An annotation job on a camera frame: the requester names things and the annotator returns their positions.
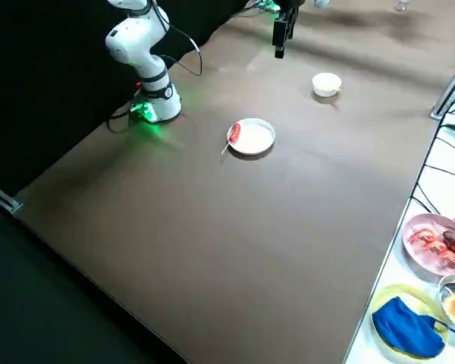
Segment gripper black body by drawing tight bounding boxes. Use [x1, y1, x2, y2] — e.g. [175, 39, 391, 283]
[277, 0, 305, 12]

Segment aluminium frame rail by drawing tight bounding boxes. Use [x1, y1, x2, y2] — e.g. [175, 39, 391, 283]
[0, 178, 24, 216]

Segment black desk cable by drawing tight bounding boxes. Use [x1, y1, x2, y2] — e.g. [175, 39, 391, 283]
[409, 89, 455, 221]

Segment red shrimp skewer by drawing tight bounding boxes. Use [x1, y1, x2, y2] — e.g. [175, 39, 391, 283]
[408, 225, 455, 268]

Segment yellow plate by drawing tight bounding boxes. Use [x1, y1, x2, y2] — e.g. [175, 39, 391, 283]
[370, 283, 453, 360]

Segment white round plate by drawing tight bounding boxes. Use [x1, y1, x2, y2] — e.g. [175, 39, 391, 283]
[227, 118, 277, 156]

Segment aluminium frame post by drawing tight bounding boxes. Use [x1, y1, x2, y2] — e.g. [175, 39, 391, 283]
[428, 56, 455, 121]

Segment clear glass bowl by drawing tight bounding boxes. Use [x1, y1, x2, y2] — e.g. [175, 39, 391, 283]
[437, 271, 455, 335]

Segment pink plate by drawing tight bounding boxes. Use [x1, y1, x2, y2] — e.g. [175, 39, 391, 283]
[402, 212, 455, 277]

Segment blue cloth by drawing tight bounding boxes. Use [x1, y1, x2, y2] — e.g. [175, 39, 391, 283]
[371, 296, 455, 359]

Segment small white bowl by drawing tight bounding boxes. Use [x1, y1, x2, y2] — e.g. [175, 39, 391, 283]
[312, 72, 343, 98]

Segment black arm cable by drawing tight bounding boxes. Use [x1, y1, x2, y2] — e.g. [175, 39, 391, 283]
[147, 0, 205, 77]

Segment red sausage on stick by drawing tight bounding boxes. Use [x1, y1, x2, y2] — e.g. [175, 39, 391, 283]
[221, 121, 243, 155]

